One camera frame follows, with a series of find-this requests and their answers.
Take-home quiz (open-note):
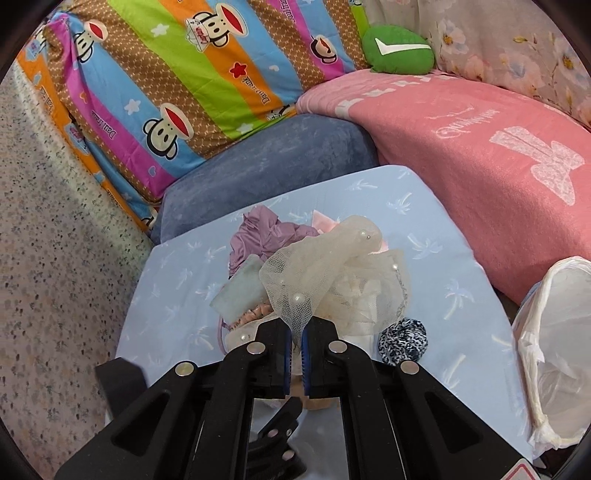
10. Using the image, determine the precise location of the blue-grey velvet cushion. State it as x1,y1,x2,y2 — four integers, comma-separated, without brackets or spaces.
150,113,379,245

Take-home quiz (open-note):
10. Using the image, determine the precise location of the light blue palm print cloth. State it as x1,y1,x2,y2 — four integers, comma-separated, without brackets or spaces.
115,165,534,480

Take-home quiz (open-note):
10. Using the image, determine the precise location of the green cushion with white tick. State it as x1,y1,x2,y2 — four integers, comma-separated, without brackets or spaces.
361,25,436,75

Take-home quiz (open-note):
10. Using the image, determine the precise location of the pink ribbon strip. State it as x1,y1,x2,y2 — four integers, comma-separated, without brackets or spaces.
310,209,393,254

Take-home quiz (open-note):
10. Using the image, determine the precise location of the striped monkey print quilt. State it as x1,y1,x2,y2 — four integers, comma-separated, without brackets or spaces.
16,0,370,232

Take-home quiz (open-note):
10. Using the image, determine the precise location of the leopard print scrunchie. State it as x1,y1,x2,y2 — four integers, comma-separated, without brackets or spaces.
378,318,428,365

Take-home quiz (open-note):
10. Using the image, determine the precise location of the pink bow print blanket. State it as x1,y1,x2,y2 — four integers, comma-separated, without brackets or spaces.
295,71,591,305

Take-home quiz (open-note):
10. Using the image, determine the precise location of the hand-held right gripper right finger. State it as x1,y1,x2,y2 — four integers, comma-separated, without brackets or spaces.
301,318,528,480

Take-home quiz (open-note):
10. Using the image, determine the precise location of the pink knitted scrunchie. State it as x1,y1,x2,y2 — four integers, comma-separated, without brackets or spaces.
229,304,278,330

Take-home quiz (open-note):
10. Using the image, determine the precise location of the cream mesh fabric with pearls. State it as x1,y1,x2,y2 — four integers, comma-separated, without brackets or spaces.
259,215,411,344

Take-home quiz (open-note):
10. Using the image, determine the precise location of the grey floral quilt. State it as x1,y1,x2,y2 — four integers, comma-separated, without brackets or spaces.
365,0,591,125

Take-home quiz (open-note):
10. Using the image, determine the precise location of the purple cloth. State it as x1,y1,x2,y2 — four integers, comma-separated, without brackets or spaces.
228,205,319,278

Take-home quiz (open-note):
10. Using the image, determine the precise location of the white headband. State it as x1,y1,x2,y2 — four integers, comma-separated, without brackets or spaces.
215,318,265,357

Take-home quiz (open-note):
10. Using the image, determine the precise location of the white bin with plastic bag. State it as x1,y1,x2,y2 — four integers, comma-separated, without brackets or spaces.
512,256,591,450

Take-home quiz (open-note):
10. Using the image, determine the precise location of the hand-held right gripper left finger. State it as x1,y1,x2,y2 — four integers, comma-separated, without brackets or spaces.
55,318,303,480

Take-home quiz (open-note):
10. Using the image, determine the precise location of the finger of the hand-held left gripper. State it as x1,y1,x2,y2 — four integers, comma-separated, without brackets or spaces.
249,396,308,480

